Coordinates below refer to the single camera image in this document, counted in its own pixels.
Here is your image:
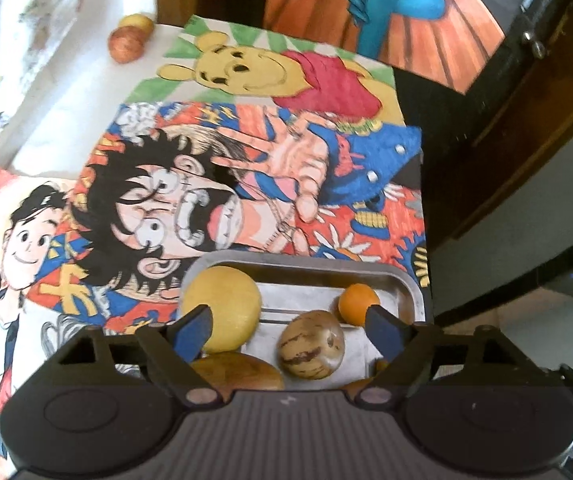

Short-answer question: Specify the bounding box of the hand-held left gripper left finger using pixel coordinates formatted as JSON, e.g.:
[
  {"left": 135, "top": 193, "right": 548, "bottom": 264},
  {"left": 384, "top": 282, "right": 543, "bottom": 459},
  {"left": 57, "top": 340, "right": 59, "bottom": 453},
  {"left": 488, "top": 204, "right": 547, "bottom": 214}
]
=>
[{"left": 54, "top": 304, "right": 223, "bottom": 407}]

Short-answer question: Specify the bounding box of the metal door bolt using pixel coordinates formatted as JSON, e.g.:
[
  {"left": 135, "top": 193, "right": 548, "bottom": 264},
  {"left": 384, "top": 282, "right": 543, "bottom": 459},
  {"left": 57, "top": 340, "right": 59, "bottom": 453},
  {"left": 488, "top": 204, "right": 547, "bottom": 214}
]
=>
[{"left": 520, "top": 2, "right": 549, "bottom": 61}]

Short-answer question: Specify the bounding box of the red apple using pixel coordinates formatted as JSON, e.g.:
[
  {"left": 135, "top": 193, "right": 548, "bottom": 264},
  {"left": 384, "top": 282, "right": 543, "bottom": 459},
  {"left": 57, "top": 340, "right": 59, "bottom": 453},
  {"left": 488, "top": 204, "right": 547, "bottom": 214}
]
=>
[{"left": 108, "top": 26, "right": 146, "bottom": 64}]

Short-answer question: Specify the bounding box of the wall poster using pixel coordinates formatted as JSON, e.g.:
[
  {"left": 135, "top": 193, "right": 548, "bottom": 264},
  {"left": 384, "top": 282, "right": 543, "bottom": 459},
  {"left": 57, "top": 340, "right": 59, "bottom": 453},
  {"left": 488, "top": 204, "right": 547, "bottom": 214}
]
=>
[{"left": 264, "top": 0, "right": 507, "bottom": 95}]

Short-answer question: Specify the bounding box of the printed blanket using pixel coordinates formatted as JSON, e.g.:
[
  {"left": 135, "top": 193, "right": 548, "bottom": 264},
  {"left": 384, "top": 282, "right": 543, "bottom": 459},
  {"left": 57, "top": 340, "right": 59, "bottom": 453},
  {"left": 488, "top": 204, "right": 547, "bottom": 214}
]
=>
[{"left": 0, "top": 0, "right": 160, "bottom": 201}]

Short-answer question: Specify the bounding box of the green-brown passion fruit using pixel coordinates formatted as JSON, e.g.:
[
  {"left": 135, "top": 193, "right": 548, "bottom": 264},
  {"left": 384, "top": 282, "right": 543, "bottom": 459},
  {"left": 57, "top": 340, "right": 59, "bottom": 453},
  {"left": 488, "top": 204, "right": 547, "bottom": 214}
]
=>
[{"left": 190, "top": 351, "right": 286, "bottom": 394}]

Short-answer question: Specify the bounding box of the yellow lemon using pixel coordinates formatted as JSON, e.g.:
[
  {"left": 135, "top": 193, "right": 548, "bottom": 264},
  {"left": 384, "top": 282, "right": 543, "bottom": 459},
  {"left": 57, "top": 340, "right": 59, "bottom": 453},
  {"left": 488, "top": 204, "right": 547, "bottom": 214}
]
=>
[{"left": 180, "top": 266, "right": 262, "bottom": 354}]

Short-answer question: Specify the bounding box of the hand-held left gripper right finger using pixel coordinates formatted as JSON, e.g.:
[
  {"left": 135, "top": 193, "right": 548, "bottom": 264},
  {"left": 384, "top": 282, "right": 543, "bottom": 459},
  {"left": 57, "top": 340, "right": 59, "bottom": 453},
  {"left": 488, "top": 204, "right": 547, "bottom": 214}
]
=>
[{"left": 356, "top": 305, "right": 524, "bottom": 407}]

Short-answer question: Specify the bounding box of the small yellow fruit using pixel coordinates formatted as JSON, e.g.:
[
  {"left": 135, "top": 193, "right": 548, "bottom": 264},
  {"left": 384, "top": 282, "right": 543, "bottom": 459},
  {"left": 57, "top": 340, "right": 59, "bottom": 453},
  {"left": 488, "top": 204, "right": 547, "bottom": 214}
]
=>
[{"left": 118, "top": 13, "right": 156, "bottom": 41}]

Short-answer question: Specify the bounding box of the striped pepino melon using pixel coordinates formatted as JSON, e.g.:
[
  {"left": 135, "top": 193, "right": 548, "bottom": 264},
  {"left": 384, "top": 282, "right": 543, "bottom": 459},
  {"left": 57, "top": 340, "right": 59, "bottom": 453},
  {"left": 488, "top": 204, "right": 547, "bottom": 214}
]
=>
[{"left": 277, "top": 310, "right": 346, "bottom": 381}]

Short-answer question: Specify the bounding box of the grey metal tray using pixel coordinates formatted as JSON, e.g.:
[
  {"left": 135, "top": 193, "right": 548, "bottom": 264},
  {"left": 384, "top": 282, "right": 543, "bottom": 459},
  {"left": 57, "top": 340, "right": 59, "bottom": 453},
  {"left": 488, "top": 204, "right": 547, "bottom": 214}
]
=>
[{"left": 180, "top": 252, "right": 427, "bottom": 392}]

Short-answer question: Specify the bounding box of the dark door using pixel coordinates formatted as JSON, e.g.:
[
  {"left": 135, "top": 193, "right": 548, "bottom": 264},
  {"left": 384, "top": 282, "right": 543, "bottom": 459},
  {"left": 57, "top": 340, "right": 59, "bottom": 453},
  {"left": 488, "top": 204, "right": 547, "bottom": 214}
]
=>
[{"left": 391, "top": 0, "right": 573, "bottom": 241}]

